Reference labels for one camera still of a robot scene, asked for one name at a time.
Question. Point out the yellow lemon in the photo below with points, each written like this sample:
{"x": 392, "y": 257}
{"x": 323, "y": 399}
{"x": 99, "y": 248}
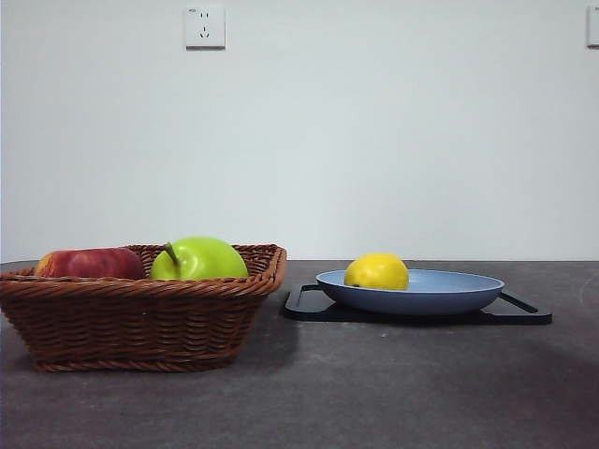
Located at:
{"x": 376, "y": 272}

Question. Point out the blue round plate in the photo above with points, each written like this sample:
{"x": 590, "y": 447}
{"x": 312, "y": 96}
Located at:
{"x": 421, "y": 299}

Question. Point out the brown woven wicker basket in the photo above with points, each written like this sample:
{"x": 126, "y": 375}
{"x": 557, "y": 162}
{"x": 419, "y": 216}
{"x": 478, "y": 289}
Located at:
{"x": 140, "y": 322}

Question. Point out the black flat tray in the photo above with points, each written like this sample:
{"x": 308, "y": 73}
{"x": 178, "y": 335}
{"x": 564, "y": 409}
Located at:
{"x": 309, "y": 311}

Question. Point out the green apple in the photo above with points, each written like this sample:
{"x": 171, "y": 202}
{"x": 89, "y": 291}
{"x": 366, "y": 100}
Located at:
{"x": 206, "y": 262}

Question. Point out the red apple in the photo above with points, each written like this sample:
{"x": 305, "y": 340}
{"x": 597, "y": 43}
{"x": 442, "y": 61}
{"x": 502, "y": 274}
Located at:
{"x": 89, "y": 264}

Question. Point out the white wall socket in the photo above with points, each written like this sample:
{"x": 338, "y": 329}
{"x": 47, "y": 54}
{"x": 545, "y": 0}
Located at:
{"x": 594, "y": 27}
{"x": 204, "y": 27}

